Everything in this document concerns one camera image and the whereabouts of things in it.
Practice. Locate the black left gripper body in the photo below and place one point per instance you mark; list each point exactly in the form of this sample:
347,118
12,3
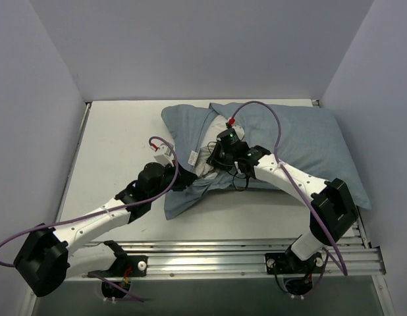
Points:
184,178

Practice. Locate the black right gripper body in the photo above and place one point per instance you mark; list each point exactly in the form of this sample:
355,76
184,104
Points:
215,157

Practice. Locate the blue pillowcase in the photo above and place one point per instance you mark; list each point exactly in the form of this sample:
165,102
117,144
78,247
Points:
308,138

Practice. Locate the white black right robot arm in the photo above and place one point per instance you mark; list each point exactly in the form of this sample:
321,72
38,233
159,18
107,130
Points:
332,209

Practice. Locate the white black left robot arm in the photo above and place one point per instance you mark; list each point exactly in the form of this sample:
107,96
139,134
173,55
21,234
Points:
52,253

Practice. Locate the white pillow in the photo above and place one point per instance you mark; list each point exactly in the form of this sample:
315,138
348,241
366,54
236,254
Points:
203,170

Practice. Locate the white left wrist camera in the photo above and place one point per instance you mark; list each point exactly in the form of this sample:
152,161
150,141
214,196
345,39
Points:
162,155

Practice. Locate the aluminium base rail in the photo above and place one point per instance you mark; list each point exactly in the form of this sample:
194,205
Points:
214,259

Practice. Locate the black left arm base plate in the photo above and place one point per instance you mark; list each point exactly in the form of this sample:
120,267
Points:
137,265

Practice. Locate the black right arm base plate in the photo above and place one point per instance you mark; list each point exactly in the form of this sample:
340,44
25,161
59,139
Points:
290,264

